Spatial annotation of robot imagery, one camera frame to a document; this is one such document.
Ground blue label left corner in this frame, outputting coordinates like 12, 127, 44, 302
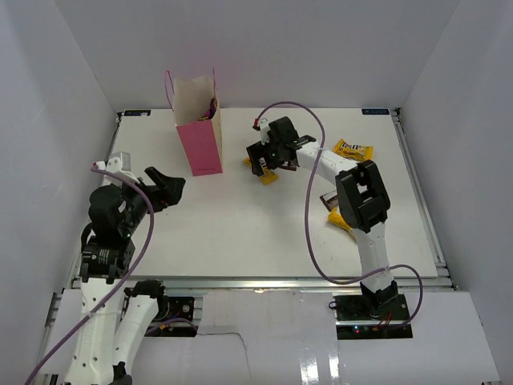
123, 109, 151, 117

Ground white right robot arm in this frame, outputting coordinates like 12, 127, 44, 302
247, 116, 398, 320

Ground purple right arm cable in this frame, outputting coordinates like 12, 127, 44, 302
252, 100, 424, 330

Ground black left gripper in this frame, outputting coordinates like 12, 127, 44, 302
114, 165, 184, 235

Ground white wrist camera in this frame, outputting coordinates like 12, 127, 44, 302
252, 118, 270, 145
92, 152, 139, 183

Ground dark blue purple snack bag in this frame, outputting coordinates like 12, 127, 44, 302
198, 97, 218, 121

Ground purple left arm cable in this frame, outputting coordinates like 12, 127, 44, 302
23, 166, 200, 385

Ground blue label corner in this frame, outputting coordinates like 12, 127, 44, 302
362, 108, 390, 116
123, 109, 151, 117

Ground yellow m&m packet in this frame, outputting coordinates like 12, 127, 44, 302
333, 139, 374, 162
243, 157, 279, 185

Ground pink cream paper bag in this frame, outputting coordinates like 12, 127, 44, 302
164, 71, 223, 176

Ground yellow snack bar near front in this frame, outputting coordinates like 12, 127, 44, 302
327, 207, 357, 242

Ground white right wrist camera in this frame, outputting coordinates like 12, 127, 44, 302
252, 118, 270, 145

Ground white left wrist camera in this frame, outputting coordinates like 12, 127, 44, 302
92, 152, 139, 183

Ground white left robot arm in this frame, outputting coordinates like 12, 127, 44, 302
63, 165, 186, 384

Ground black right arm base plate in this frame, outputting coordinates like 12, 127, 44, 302
329, 294, 413, 341

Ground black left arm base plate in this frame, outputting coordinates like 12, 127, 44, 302
161, 296, 195, 321

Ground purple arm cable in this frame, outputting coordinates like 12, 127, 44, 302
252, 100, 424, 330
23, 166, 200, 385

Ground blue label right corner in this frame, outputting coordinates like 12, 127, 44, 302
362, 108, 390, 116

